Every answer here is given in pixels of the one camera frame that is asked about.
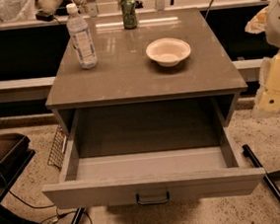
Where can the grey drawer cabinet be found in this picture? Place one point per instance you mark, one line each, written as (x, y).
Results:
(124, 73)

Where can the black stand leg right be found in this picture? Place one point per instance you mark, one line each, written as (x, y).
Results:
(272, 186)

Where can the grey top drawer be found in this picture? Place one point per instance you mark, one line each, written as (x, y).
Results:
(183, 147)

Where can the covered gripper body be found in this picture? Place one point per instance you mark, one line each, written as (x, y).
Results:
(279, 24)

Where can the green soda can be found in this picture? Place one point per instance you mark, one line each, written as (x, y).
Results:
(128, 12)

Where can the clear plastic bag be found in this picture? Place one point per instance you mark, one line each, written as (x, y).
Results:
(17, 10)

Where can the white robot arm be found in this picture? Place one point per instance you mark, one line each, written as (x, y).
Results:
(267, 20)

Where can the clear plastic water bottle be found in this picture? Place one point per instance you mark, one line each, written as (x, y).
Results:
(81, 37)

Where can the white paper bowl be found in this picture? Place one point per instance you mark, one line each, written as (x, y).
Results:
(168, 52)

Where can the wire mesh rack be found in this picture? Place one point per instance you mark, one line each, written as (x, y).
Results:
(57, 150)

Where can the dark tray on stand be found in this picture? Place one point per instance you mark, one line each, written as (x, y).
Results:
(15, 154)

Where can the black top drawer handle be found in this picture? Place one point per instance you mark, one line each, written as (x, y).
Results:
(142, 202)

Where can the black power adapter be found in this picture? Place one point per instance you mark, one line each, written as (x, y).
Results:
(43, 16)

